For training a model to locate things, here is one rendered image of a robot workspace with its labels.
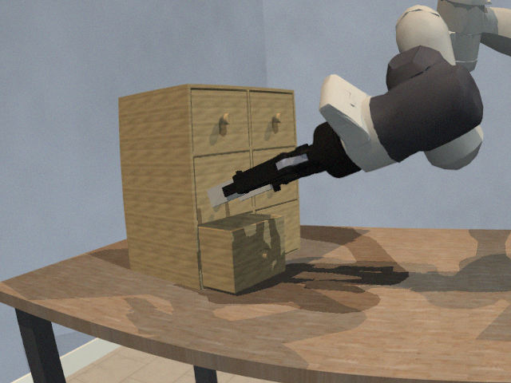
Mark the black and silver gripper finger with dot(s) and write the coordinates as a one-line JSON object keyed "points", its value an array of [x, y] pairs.
{"points": [[275, 186], [275, 169]]}

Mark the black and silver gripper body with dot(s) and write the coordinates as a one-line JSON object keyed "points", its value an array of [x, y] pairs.
{"points": [[327, 150]]}

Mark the small wooden chest of drawers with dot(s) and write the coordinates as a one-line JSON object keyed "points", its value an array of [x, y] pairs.
{"points": [[157, 174]]}

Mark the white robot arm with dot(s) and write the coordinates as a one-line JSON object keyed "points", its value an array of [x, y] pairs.
{"points": [[432, 99]]}

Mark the wooden drawer front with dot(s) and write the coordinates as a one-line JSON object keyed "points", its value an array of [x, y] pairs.
{"points": [[211, 170], [291, 221], [272, 120], [287, 190], [233, 250], [219, 120]]}

